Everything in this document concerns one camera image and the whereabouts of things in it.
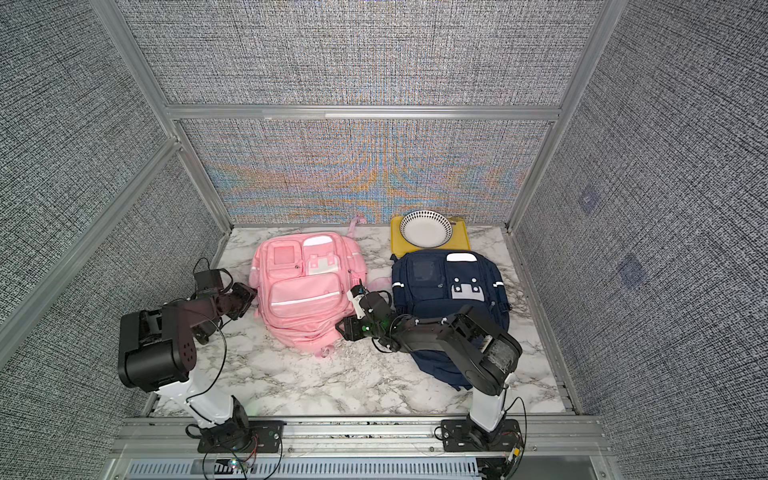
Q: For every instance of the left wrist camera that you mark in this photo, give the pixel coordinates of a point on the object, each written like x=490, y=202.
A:
x=208, y=282

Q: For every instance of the pink backpack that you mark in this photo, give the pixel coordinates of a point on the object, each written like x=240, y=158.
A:
x=302, y=282

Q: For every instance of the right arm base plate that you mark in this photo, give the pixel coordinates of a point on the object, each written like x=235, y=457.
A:
x=466, y=436

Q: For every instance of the yellow cutting board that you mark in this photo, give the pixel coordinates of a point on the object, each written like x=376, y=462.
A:
x=400, y=246

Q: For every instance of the navy blue backpack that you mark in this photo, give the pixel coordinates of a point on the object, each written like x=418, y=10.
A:
x=436, y=283

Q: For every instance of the aluminium mounting rail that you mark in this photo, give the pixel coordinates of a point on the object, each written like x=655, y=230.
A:
x=559, y=446

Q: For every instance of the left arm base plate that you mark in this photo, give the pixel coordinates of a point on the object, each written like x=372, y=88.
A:
x=259, y=436

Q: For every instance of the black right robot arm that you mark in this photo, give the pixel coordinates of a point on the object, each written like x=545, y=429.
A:
x=484, y=353

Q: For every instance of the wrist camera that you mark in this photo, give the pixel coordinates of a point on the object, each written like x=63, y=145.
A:
x=355, y=295
x=208, y=282

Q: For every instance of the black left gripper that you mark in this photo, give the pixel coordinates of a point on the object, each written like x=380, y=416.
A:
x=247, y=294

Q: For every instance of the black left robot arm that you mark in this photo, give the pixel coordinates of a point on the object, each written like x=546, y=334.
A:
x=158, y=351

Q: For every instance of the white bowl dotted rim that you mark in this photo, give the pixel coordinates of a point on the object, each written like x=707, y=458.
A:
x=426, y=229

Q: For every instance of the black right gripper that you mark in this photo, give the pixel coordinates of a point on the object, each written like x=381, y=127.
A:
x=349, y=326

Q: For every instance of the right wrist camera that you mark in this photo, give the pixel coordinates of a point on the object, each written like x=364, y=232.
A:
x=355, y=295

